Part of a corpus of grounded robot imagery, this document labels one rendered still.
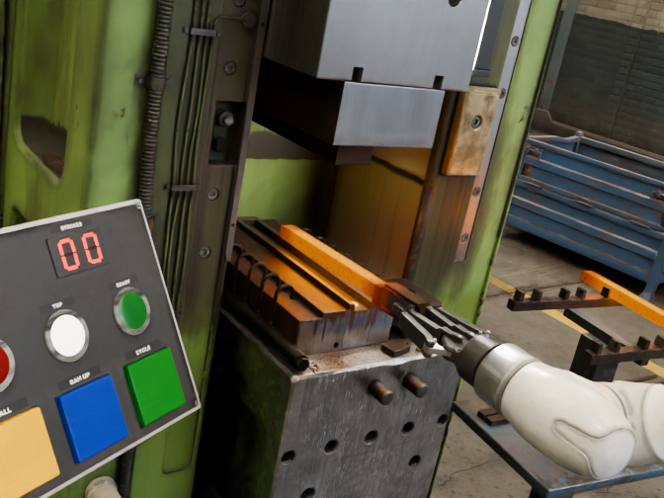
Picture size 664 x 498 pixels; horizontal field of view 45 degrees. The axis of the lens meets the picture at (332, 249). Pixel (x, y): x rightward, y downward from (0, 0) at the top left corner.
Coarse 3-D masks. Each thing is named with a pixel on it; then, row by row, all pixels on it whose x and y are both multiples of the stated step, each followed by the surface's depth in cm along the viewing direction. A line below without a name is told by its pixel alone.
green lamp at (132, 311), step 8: (128, 296) 95; (136, 296) 96; (120, 304) 94; (128, 304) 95; (136, 304) 96; (144, 304) 97; (120, 312) 94; (128, 312) 95; (136, 312) 96; (144, 312) 97; (128, 320) 95; (136, 320) 96; (144, 320) 97; (136, 328) 96
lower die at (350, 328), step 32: (256, 256) 148; (288, 256) 148; (256, 288) 138; (288, 288) 138; (320, 288) 139; (352, 288) 139; (288, 320) 130; (320, 320) 130; (352, 320) 134; (384, 320) 139; (320, 352) 133
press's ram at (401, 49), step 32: (288, 0) 117; (320, 0) 110; (352, 0) 110; (384, 0) 113; (416, 0) 116; (448, 0) 120; (480, 0) 123; (288, 32) 117; (320, 32) 110; (352, 32) 112; (384, 32) 115; (416, 32) 119; (448, 32) 122; (480, 32) 126; (288, 64) 117; (320, 64) 111; (352, 64) 114; (384, 64) 118; (416, 64) 121; (448, 64) 125
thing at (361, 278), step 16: (288, 240) 149; (304, 240) 145; (320, 256) 141; (336, 256) 139; (336, 272) 137; (352, 272) 134; (368, 272) 134; (368, 288) 130; (384, 288) 127; (400, 288) 126; (416, 304) 121
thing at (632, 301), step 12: (588, 276) 173; (600, 276) 173; (600, 288) 170; (612, 288) 167; (624, 300) 164; (636, 300) 162; (636, 312) 162; (648, 312) 159; (660, 312) 158; (660, 324) 157
